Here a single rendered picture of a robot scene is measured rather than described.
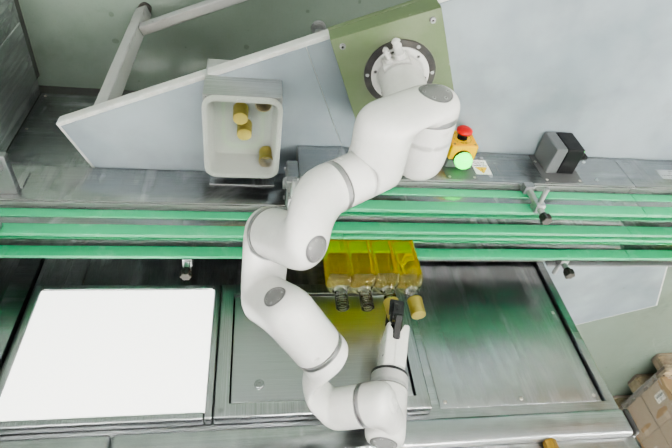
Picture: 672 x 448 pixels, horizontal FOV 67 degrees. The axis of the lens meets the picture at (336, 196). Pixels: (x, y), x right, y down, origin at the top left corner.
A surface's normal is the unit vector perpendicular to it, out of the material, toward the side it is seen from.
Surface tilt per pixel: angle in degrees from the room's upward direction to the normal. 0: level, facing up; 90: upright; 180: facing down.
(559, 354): 90
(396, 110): 82
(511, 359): 90
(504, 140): 0
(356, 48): 3
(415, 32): 3
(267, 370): 90
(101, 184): 90
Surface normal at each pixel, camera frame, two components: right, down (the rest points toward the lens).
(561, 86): 0.11, 0.68
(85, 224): 0.13, -0.74
